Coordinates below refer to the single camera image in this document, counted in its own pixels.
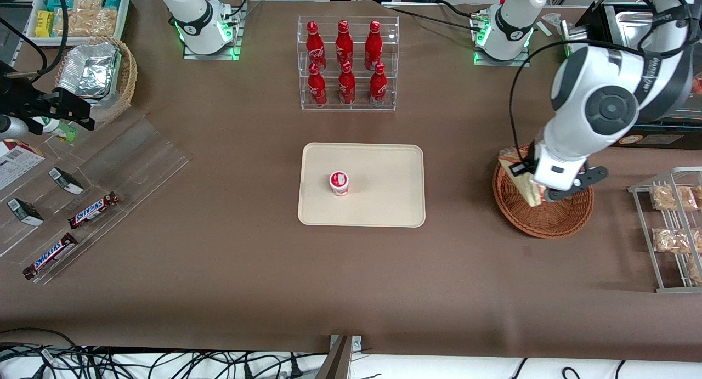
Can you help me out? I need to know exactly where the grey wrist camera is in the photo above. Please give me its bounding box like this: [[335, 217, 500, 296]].
[[0, 115, 29, 140], [545, 166, 609, 203]]

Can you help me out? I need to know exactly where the triangular sandwich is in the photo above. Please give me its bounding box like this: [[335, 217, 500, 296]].
[[498, 146, 549, 207]]

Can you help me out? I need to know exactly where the white barcode snack box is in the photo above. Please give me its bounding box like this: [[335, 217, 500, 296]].
[[0, 139, 46, 190]]

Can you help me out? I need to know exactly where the black machine yellow panel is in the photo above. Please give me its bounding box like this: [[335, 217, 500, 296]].
[[559, 1, 702, 149]]

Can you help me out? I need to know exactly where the grey metal mounting post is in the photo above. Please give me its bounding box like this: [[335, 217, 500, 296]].
[[316, 335, 363, 379]]

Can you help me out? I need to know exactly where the stainless steel pan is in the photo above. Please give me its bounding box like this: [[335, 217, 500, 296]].
[[614, 9, 659, 41]]

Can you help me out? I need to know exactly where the cream plastic serving tray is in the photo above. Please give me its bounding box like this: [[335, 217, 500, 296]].
[[298, 143, 426, 228]]

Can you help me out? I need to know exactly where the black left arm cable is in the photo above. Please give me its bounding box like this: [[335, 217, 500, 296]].
[[509, 1, 702, 164]]

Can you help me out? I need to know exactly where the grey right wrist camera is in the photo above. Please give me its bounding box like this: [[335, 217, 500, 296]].
[[0, 115, 29, 140]]

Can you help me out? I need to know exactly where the Snickers chocolate bar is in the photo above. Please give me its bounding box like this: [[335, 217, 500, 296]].
[[67, 191, 120, 229], [22, 233, 78, 280]]

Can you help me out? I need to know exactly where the clear acrylic stepped stand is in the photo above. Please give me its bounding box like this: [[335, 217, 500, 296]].
[[0, 105, 190, 285]]

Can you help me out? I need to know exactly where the small black carton box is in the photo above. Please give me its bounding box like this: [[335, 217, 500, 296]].
[[48, 168, 84, 195], [7, 198, 44, 227]]

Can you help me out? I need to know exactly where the red cola bottle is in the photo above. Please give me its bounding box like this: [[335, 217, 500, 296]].
[[338, 61, 356, 105], [365, 20, 383, 70], [336, 20, 354, 67], [307, 62, 328, 108], [369, 62, 388, 108], [305, 21, 327, 72]]

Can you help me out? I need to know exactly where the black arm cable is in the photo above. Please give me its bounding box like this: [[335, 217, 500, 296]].
[[509, 1, 702, 164], [0, 0, 70, 86]]

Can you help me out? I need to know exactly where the reddish-brown round wicker basket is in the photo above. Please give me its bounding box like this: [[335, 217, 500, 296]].
[[492, 143, 595, 239]]

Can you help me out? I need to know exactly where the grey metal wire rack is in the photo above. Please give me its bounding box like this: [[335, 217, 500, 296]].
[[628, 168, 702, 293]]

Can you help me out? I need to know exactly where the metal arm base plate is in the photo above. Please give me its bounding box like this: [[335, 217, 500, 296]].
[[183, 1, 243, 61], [473, 6, 531, 67]]

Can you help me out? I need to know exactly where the white plastic bin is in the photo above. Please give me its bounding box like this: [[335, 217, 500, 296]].
[[32, 0, 131, 46]]

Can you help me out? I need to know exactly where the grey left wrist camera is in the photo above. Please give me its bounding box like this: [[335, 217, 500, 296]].
[[545, 166, 609, 203]]

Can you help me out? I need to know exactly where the clear acrylic bottle rack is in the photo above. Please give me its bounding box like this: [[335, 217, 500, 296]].
[[298, 15, 400, 112]]

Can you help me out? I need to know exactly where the clear plastic wrapper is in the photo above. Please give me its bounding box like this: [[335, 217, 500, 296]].
[[540, 13, 567, 37]]

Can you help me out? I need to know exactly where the red and white yogurt cup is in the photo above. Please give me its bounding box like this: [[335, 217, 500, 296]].
[[329, 171, 350, 197]]

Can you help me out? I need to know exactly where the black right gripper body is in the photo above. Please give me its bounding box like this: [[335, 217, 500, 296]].
[[0, 61, 42, 120]]

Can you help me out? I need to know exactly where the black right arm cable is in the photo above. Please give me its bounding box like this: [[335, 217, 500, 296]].
[[0, 0, 70, 86]]

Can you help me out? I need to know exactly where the tan wicker basket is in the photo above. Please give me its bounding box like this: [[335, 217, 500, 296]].
[[54, 36, 138, 125]]

